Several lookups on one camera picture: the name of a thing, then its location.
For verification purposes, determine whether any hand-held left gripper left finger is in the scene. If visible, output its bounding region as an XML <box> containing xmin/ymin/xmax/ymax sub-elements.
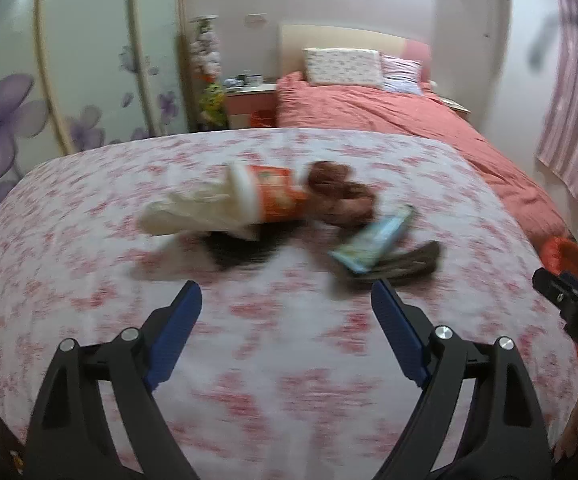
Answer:
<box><xmin>25</xmin><ymin>280</ymin><xmax>203</xmax><ymax>480</ymax></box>

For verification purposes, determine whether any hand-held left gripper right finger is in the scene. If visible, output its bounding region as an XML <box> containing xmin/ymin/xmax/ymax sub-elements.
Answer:
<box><xmin>370</xmin><ymin>279</ymin><xmax>550</xmax><ymax>480</ymax></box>

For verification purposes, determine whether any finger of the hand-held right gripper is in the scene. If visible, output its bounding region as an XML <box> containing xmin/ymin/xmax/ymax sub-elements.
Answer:
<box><xmin>532</xmin><ymin>267</ymin><xmax>578</xmax><ymax>313</ymax></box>

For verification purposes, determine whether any orange plastic basket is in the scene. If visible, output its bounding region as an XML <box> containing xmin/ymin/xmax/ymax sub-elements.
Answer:
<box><xmin>542</xmin><ymin>237</ymin><xmax>578</xmax><ymax>311</ymax></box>

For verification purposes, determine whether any dark olive cloth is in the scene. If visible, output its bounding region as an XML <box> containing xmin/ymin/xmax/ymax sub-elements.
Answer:
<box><xmin>341</xmin><ymin>240</ymin><xmax>442</xmax><ymax>291</ymax></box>

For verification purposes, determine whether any teal snack wrapper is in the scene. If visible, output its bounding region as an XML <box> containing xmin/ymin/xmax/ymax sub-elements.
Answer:
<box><xmin>330</xmin><ymin>205</ymin><xmax>416</xmax><ymax>275</ymax></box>

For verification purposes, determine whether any cream plastic bag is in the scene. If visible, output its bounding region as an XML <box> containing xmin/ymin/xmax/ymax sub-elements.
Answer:
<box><xmin>136</xmin><ymin>180</ymin><xmax>260</xmax><ymax>241</ymax></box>

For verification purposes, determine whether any brown fluffy cloth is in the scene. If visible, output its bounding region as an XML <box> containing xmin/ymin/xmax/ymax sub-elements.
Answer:
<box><xmin>301</xmin><ymin>160</ymin><xmax>376</xmax><ymax>226</ymax></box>

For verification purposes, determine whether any orange paper cup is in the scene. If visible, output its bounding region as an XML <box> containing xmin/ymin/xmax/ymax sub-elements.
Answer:
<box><xmin>226</xmin><ymin>162</ymin><xmax>310</xmax><ymax>226</ymax></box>

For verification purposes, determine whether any pink floral tablecloth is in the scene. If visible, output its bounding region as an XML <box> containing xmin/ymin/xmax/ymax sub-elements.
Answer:
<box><xmin>0</xmin><ymin>127</ymin><xmax>578</xmax><ymax>480</ymax></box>

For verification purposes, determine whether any pink striped curtain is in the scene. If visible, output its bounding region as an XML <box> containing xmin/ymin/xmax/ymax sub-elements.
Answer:
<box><xmin>534</xmin><ymin>0</ymin><xmax>578</xmax><ymax>206</ymax></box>

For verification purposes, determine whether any beige nightstand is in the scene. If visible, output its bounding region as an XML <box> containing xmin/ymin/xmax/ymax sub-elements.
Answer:
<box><xmin>439</xmin><ymin>96</ymin><xmax>471</xmax><ymax>120</ymax></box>

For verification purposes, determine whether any salmon pink duvet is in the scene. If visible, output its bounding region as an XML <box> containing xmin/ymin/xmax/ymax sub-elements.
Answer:
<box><xmin>275</xmin><ymin>72</ymin><xmax>570</xmax><ymax>246</ymax></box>

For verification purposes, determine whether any yellow green plush toy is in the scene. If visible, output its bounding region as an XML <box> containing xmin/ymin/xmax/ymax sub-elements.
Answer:
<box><xmin>199</xmin><ymin>80</ymin><xmax>227</xmax><ymax>126</ymax></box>

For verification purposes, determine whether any pink white nightstand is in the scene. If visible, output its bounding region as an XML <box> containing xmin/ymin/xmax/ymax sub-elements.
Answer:
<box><xmin>224</xmin><ymin>82</ymin><xmax>279</xmax><ymax>130</ymax></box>

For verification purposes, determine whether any pink striped pillow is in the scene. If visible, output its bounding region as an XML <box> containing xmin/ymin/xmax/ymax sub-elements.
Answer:
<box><xmin>380</xmin><ymin>55</ymin><xmax>425</xmax><ymax>95</ymax></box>

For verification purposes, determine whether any white floral pillow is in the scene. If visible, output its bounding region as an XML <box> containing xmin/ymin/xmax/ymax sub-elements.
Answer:
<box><xmin>303</xmin><ymin>48</ymin><xmax>385</xmax><ymax>88</ymax></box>

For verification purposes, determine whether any column of plush toys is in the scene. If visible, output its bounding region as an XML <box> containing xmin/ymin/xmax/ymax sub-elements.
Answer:
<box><xmin>189</xmin><ymin>15</ymin><xmax>225</xmax><ymax>86</ymax></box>

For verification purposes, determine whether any white floral sliding wardrobe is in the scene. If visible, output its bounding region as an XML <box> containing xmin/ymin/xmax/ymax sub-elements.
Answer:
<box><xmin>0</xmin><ymin>0</ymin><xmax>190</xmax><ymax>241</ymax></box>

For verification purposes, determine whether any beige pink headboard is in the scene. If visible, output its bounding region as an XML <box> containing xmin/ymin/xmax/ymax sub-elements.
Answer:
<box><xmin>279</xmin><ymin>22</ymin><xmax>432</xmax><ymax>86</ymax></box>

